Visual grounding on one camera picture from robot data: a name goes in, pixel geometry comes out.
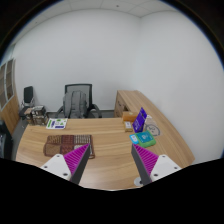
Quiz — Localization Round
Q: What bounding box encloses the white plastic bag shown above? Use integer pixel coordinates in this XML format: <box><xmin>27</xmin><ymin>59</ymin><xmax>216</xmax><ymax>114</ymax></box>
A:
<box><xmin>144</xmin><ymin>115</ymin><xmax>161</xmax><ymax>136</ymax></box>

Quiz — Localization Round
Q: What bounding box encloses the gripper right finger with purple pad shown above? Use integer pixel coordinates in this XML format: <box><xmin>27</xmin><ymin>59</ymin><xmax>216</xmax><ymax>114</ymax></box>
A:
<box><xmin>131</xmin><ymin>144</ymin><xmax>181</xmax><ymax>186</ymax></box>

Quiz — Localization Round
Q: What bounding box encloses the black mesh office chair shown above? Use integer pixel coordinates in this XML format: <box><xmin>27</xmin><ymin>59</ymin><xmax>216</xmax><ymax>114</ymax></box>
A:
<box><xmin>55</xmin><ymin>83</ymin><xmax>102</xmax><ymax>119</ymax></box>

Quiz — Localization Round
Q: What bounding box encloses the wooden side cabinet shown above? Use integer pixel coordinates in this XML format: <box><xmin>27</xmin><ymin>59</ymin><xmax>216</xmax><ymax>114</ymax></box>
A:
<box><xmin>114</xmin><ymin>90</ymin><xmax>149</xmax><ymax>117</ymax></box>

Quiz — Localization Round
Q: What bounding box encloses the brown patterned towel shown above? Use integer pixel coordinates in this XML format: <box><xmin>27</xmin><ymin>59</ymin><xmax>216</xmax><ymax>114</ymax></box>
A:
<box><xmin>43</xmin><ymin>135</ymin><xmax>95</xmax><ymax>159</ymax></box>

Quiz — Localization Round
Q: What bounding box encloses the stack of boxes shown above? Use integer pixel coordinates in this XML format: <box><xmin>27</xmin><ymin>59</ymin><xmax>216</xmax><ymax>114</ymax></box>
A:
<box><xmin>25</xmin><ymin>105</ymin><xmax>48</xmax><ymax>126</ymax></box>

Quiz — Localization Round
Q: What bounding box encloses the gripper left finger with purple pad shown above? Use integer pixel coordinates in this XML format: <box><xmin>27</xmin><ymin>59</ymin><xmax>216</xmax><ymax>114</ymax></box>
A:
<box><xmin>41</xmin><ymin>144</ymin><xmax>90</xmax><ymax>184</ymax></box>

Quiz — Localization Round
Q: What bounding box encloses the green teal box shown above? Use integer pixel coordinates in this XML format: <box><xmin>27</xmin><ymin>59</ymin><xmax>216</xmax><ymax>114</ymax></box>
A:
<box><xmin>136</xmin><ymin>131</ymin><xmax>156</xmax><ymax>148</ymax></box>

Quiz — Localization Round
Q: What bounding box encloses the small brown cardboard box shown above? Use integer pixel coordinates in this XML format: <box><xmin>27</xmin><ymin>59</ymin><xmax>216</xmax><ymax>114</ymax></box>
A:
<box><xmin>124</xmin><ymin>121</ymin><xmax>133</xmax><ymax>132</ymax></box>

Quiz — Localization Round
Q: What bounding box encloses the small blue card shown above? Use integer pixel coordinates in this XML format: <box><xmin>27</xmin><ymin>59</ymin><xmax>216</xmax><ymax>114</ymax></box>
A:
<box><xmin>129</xmin><ymin>134</ymin><xmax>139</xmax><ymax>144</ymax></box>

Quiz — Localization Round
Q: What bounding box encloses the purple box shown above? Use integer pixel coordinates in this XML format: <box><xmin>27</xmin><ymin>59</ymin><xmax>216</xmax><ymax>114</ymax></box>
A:
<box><xmin>132</xmin><ymin>108</ymin><xmax>147</xmax><ymax>133</ymax></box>

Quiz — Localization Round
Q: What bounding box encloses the wooden bookshelf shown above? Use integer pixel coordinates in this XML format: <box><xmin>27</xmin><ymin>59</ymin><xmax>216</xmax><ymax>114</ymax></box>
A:
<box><xmin>0</xmin><ymin>59</ymin><xmax>19</xmax><ymax>133</ymax></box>

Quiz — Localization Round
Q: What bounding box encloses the white round sticker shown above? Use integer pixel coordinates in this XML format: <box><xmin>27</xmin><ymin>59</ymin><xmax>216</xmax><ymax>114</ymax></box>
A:
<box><xmin>134</xmin><ymin>177</ymin><xmax>143</xmax><ymax>187</ymax></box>

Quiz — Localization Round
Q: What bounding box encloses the black side chair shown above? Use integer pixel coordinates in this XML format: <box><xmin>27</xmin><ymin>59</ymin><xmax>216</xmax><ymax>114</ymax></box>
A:
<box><xmin>19</xmin><ymin>86</ymin><xmax>34</xmax><ymax>119</ymax></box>

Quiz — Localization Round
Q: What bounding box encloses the white green instruction sheet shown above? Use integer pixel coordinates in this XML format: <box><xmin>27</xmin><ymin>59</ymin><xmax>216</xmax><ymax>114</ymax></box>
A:
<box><xmin>46</xmin><ymin>118</ymin><xmax>68</xmax><ymax>129</ymax></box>

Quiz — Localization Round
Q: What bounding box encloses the grey backpack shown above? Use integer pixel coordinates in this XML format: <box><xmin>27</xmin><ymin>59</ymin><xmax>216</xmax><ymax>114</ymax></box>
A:
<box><xmin>63</xmin><ymin>90</ymin><xmax>87</xmax><ymax>118</ymax></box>

